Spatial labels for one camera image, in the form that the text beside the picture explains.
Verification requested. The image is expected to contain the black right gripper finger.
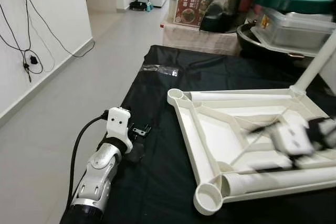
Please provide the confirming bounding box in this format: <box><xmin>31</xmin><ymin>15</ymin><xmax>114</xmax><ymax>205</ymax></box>
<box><xmin>247</xmin><ymin>122</ymin><xmax>281</xmax><ymax>136</ymax></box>

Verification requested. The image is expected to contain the white plastic children table top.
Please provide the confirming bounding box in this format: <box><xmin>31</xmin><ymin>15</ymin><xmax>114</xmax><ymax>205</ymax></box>
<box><xmin>167</xmin><ymin>85</ymin><xmax>336</xmax><ymax>217</ymax></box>

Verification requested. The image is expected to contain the black tablecloth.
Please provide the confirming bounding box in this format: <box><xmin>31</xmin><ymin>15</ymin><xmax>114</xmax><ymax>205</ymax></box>
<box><xmin>60</xmin><ymin>45</ymin><xmax>336</xmax><ymax>224</ymax></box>

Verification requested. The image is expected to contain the clear tape strip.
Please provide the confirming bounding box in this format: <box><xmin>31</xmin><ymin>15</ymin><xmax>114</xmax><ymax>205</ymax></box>
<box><xmin>141</xmin><ymin>64</ymin><xmax>180</xmax><ymax>77</ymax></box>

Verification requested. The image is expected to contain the black wok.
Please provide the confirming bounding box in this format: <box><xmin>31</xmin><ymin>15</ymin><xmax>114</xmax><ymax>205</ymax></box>
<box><xmin>236</xmin><ymin>22</ymin><xmax>316</xmax><ymax>59</ymax></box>

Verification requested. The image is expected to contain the clear plastic storage container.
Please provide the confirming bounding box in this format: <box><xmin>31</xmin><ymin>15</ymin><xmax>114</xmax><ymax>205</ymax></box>
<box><xmin>251</xmin><ymin>9</ymin><xmax>336</xmax><ymax>54</ymax></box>

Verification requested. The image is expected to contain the beige cloth covered bench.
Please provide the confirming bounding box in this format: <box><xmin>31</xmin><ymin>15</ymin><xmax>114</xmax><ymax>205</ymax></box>
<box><xmin>163</xmin><ymin>22</ymin><xmax>242</xmax><ymax>57</ymax></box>

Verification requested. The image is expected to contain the black bag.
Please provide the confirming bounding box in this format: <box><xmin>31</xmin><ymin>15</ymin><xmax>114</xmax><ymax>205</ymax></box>
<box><xmin>199</xmin><ymin>0</ymin><xmax>258</xmax><ymax>35</ymax></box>

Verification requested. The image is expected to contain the black power adapter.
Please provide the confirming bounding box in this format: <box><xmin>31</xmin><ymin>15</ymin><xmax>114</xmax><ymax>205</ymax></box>
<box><xmin>27</xmin><ymin>54</ymin><xmax>40</xmax><ymax>66</ymax></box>

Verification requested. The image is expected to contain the clear box with orange lid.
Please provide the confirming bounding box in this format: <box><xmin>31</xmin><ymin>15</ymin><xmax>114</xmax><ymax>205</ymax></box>
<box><xmin>168</xmin><ymin>0</ymin><xmax>242</xmax><ymax>28</ymax></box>

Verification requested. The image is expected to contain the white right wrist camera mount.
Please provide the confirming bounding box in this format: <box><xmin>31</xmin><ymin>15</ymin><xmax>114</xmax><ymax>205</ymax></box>
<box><xmin>270</xmin><ymin>122</ymin><xmax>313</xmax><ymax>156</ymax></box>

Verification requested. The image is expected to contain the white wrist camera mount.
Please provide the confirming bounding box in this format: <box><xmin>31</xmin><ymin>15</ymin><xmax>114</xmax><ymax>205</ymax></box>
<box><xmin>107</xmin><ymin>106</ymin><xmax>133</xmax><ymax>154</ymax></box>
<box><xmin>270</xmin><ymin>122</ymin><xmax>313</xmax><ymax>156</ymax></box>

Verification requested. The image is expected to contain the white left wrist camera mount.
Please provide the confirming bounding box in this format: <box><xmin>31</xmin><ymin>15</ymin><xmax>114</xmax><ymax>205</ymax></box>
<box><xmin>107</xmin><ymin>106</ymin><xmax>133</xmax><ymax>154</ymax></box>

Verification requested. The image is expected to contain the black wall cable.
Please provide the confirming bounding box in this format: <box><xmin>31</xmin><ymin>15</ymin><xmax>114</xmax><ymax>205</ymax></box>
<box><xmin>0</xmin><ymin>0</ymin><xmax>95</xmax><ymax>83</ymax></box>

